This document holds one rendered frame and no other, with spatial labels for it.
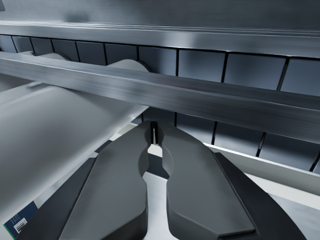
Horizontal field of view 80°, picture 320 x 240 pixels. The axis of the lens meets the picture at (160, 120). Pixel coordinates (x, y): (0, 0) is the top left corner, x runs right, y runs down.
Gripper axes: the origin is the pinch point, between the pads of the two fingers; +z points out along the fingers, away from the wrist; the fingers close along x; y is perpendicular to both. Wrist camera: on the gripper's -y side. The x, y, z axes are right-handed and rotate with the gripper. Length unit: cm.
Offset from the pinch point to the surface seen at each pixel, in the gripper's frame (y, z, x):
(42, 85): -1.5, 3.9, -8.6
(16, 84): -1.1, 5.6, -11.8
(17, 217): 27.7, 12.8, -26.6
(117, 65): -2.7, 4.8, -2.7
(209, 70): -2.4, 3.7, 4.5
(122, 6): -6.8, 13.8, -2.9
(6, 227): 28.0, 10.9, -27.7
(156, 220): 21.0, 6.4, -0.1
